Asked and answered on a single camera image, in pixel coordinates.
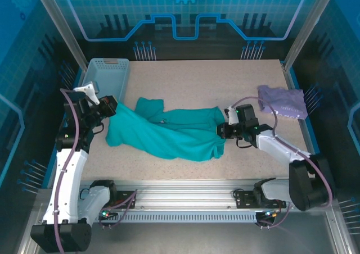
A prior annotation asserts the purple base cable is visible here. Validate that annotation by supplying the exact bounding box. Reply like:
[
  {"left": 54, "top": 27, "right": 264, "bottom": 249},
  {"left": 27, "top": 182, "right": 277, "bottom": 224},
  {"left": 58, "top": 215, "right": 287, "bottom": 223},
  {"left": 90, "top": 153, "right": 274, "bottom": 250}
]
[
  {"left": 255, "top": 199, "right": 291, "bottom": 230},
  {"left": 98, "top": 188, "right": 139, "bottom": 230}
]

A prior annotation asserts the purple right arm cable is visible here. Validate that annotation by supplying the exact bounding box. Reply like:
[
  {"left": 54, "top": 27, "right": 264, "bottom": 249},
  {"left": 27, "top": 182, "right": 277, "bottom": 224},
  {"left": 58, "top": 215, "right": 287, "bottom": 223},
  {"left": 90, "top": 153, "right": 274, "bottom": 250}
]
[{"left": 232, "top": 96, "right": 334, "bottom": 208}]

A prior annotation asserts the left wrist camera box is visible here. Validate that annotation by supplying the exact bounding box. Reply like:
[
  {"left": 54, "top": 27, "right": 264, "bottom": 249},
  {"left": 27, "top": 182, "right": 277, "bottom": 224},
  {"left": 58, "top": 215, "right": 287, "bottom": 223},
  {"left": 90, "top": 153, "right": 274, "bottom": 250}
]
[{"left": 73, "top": 80, "right": 100, "bottom": 106}]

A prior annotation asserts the teal t-shirt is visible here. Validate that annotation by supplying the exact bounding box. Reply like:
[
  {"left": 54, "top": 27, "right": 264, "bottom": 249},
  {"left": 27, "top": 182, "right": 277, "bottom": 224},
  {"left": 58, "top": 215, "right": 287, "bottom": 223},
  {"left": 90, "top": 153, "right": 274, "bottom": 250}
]
[{"left": 105, "top": 97, "right": 227, "bottom": 162}]

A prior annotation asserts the folded purple t-shirt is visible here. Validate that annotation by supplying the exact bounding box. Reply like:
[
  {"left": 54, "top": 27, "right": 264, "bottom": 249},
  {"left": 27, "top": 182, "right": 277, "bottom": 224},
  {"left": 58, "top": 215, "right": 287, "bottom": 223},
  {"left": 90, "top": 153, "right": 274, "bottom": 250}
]
[{"left": 258, "top": 84, "right": 308, "bottom": 121}]

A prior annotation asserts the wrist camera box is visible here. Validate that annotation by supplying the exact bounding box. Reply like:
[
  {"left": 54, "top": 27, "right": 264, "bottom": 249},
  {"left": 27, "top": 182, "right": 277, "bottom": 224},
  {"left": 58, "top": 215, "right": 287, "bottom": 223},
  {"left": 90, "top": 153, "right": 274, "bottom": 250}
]
[
  {"left": 73, "top": 80, "right": 100, "bottom": 106},
  {"left": 223, "top": 105, "right": 240, "bottom": 126}
]

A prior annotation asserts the light blue perforated plastic basket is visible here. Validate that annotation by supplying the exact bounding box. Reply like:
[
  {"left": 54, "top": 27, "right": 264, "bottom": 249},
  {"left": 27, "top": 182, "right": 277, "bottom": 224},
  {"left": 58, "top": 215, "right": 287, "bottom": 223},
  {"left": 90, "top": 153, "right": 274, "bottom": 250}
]
[{"left": 80, "top": 57, "right": 131, "bottom": 105}]

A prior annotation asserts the slotted grey cable duct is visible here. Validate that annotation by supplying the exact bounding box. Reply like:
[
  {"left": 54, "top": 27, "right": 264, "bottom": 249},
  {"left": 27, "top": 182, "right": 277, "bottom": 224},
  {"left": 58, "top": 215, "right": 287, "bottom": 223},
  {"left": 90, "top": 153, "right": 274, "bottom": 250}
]
[{"left": 98, "top": 210, "right": 259, "bottom": 224}]

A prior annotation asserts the aluminium frame post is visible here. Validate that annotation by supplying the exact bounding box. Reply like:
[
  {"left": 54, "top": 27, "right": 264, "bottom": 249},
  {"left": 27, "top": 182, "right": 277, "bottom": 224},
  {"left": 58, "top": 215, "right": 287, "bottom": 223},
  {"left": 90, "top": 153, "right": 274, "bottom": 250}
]
[
  {"left": 30, "top": 0, "right": 88, "bottom": 71},
  {"left": 283, "top": 0, "right": 339, "bottom": 71}
]

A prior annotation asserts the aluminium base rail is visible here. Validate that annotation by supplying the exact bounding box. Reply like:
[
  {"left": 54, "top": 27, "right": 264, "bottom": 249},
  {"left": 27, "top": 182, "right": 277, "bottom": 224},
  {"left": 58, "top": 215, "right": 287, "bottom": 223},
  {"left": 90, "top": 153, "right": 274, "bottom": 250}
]
[{"left": 112, "top": 178, "right": 268, "bottom": 210}]

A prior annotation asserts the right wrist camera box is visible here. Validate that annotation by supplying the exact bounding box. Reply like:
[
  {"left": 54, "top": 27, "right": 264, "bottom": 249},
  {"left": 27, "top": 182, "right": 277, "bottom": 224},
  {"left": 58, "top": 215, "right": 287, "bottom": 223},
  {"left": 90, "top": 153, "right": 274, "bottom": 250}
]
[{"left": 223, "top": 105, "right": 240, "bottom": 126}]

